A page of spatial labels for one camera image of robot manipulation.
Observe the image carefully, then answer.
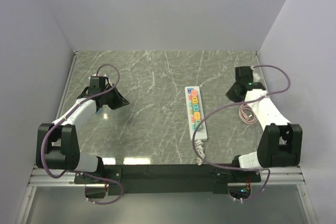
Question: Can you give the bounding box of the pink socket cord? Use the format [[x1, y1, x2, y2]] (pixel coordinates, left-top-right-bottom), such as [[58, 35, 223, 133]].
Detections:
[[238, 103, 259, 125]]

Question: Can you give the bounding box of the white multicolour power strip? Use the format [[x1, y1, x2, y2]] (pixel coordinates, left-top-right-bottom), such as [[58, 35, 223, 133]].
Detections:
[[185, 86, 207, 141]]

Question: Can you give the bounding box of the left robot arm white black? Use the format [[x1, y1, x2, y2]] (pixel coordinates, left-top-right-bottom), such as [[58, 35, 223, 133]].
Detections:
[[36, 76, 129, 183]]

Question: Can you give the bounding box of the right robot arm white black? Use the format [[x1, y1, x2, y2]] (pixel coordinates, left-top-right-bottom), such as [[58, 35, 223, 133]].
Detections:
[[226, 66, 303, 182]]

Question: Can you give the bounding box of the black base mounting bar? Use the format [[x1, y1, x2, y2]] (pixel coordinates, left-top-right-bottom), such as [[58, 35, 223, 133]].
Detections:
[[73, 163, 263, 197]]

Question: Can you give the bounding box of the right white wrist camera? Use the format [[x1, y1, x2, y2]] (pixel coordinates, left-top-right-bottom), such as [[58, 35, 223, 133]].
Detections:
[[251, 66, 261, 82]]

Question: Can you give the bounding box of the white power strip cord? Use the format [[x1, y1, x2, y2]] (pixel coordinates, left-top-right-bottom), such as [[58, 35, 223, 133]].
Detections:
[[193, 140, 206, 166]]

